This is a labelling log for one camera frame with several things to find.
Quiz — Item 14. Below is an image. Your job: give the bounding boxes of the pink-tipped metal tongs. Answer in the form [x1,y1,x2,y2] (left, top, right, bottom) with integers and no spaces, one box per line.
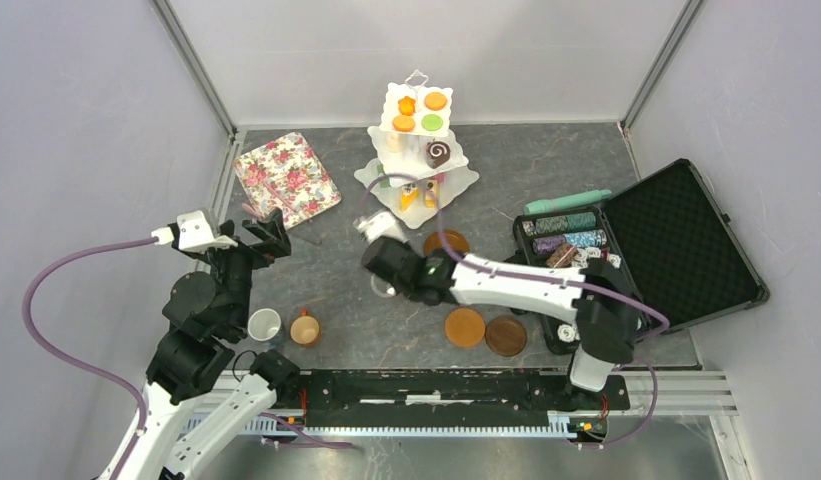
[241,179,336,245]

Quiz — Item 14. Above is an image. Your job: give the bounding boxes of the large brown wooden saucer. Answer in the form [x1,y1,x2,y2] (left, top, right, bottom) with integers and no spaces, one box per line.
[423,229,471,255]

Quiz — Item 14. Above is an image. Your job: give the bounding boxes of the yellow cake slice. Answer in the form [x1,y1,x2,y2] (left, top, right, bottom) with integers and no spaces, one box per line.
[400,183,419,212]

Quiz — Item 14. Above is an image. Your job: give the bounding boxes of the orange yellow cake piece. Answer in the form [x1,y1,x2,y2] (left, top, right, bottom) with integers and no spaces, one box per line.
[424,178,440,209]

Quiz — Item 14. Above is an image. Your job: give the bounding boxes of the green square cake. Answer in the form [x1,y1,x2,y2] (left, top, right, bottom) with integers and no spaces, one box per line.
[376,164,391,189]

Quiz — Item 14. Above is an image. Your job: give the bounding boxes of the chocolate swirl roll cake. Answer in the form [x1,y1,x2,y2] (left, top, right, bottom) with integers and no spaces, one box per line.
[424,140,451,169]

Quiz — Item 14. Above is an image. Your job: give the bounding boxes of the cream round pastry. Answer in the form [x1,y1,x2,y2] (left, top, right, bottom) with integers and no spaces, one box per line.
[384,132,405,153]

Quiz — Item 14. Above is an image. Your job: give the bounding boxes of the green round macaron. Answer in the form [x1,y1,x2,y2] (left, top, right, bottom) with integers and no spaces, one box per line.
[420,113,444,132]

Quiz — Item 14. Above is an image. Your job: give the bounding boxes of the orange round macaron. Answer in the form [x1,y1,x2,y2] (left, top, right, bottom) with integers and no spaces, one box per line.
[392,114,416,133]
[423,91,449,111]

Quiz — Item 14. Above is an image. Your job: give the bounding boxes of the orange star pastry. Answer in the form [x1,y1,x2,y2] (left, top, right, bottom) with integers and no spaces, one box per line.
[397,96,416,116]

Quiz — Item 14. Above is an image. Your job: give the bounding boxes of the white mug pink handle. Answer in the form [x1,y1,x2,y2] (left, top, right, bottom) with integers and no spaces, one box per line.
[370,276,397,299]

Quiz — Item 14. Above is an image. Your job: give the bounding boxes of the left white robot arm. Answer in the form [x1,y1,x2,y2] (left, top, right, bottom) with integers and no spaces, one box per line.
[101,232,304,479]

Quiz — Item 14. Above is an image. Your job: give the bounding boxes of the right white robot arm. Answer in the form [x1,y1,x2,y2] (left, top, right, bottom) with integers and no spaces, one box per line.
[354,210,639,408]

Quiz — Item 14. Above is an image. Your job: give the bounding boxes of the light orange wooden coaster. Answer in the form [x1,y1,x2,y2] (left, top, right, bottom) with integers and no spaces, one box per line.
[444,307,486,348]

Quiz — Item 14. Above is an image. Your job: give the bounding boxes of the floral rectangular tray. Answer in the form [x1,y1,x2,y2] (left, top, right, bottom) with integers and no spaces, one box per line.
[233,132,342,229]

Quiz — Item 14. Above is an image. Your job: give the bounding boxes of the dark brown wooden coaster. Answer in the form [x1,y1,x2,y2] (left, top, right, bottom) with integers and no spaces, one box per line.
[485,316,527,357]

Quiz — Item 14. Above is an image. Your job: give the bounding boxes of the orange mug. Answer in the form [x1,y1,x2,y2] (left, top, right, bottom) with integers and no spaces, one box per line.
[289,309,322,347]

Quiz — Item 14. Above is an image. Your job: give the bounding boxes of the white three-tier dessert stand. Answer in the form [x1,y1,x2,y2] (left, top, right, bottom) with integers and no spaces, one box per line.
[354,70,480,229]

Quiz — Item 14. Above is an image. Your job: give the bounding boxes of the white blue chip stack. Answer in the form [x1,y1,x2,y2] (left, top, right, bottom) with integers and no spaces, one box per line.
[522,221,536,237]

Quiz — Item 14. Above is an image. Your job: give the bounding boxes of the purple chip stack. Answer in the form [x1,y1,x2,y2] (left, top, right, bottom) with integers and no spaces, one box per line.
[532,235,567,255]

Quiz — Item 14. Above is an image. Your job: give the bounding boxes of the brown chip stack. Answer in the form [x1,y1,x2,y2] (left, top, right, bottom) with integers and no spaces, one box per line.
[545,242,578,269]

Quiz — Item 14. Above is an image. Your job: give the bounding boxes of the blue yellow chip stack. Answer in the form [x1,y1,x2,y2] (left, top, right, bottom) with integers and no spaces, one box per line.
[534,216,568,235]

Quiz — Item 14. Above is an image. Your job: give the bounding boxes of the green chip stack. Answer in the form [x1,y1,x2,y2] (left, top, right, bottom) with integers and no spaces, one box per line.
[564,212,597,231]

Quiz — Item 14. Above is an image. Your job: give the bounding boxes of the loose white poker chips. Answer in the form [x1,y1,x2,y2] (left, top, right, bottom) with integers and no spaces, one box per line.
[572,247,622,269]

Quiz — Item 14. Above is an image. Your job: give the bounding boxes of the light blue chip stack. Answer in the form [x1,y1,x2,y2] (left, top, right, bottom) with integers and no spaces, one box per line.
[563,229,608,248]

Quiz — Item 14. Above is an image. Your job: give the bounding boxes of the black open carrying case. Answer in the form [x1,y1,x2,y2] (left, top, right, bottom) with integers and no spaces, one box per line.
[509,159,770,334]

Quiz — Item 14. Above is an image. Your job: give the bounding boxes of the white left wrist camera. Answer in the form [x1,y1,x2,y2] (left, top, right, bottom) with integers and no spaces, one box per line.
[151,209,237,254]

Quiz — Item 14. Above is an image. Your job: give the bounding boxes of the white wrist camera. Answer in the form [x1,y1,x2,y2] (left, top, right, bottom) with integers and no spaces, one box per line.
[151,209,237,254]
[353,210,408,244]

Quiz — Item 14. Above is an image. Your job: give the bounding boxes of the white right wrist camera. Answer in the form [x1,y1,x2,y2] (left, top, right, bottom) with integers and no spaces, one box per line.
[353,210,408,244]

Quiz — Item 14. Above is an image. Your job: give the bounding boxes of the teal cylindrical handle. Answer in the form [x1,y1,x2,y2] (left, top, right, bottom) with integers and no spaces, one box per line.
[523,189,612,215]

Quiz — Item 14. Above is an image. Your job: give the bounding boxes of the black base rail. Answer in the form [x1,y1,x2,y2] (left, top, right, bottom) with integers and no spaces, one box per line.
[275,368,631,428]

